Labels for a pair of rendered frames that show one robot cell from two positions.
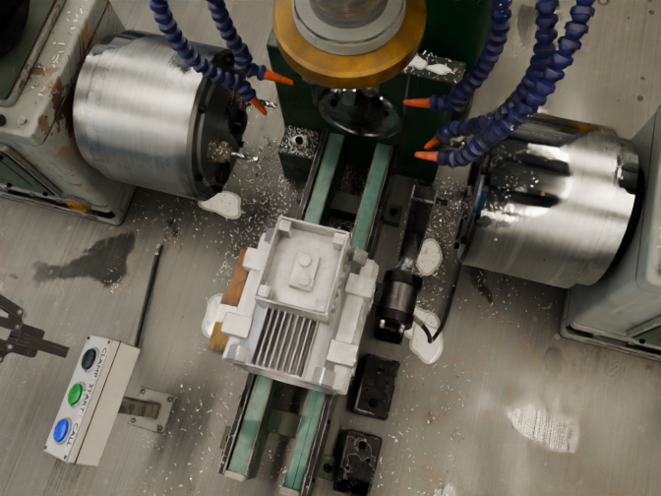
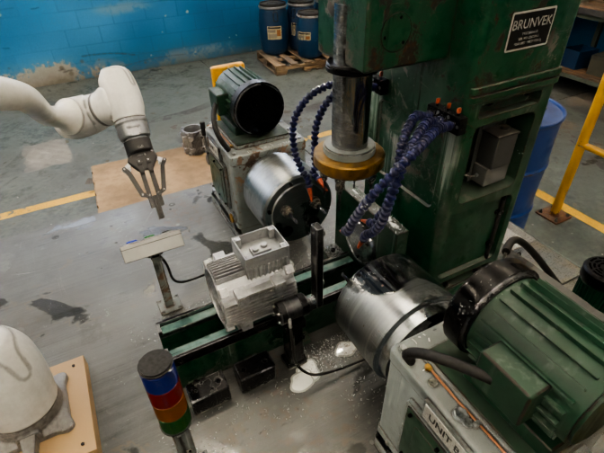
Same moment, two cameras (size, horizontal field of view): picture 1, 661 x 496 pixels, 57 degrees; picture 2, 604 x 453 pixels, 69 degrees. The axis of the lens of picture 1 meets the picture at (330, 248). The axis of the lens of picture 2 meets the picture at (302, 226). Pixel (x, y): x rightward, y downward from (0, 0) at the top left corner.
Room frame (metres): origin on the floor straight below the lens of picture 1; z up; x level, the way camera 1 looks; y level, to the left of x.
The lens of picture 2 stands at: (-0.36, -0.61, 1.85)
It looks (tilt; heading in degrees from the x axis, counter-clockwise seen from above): 37 degrees down; 40
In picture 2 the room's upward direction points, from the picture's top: 2 degrees counter-clockwise
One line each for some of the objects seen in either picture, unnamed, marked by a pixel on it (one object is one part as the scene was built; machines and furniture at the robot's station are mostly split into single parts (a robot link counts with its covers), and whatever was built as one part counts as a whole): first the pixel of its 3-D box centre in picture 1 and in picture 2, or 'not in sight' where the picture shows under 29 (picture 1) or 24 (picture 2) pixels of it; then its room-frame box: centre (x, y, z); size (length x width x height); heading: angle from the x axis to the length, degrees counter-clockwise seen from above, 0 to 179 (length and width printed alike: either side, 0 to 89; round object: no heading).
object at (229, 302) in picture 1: (233, 299); not in sight; (0.30, 0.20, 0.80); 0.21 x 0.05 x 0.01; 160
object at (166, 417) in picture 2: not in sight; (169, 401); (-0.17, -0.11, 1.10); 0.06 x 0.06 x 0.04
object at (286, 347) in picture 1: (302, 313); (250, 283); (0.20, 0.06, 1.02); 0.20 x 0.19 x 0.19; 157
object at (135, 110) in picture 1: (141, 109); (279, 189); (0.58, 0.28, 1.04); 0.37 x 0.25 x 0.25; 67
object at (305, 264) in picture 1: (304, 272); (261, 252); (0.24, 0.04, 1.11); 0.12 x 0.11 x 0.07; 157
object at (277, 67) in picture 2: not in sight; (306, 32); (4.48, 3.29, 0.37); 1.20 x 0.80 x 0.74; 152
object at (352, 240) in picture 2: (359, 114); (359, 243); (0.53, -0.08, 1.02); 0.15 x 0.02 x 0.15; 67
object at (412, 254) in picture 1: (414, 230); (316, 267); (0.27, -0.12, 1.12); 0.04 x 0.03 x 0.26; 157
